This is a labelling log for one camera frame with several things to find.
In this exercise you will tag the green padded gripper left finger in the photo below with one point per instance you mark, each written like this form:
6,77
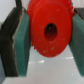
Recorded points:
15,43

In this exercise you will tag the green padded gripper right finger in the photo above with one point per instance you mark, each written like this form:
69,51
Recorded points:
77,39

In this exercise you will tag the red gear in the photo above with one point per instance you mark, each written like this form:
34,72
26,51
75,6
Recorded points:
50,25

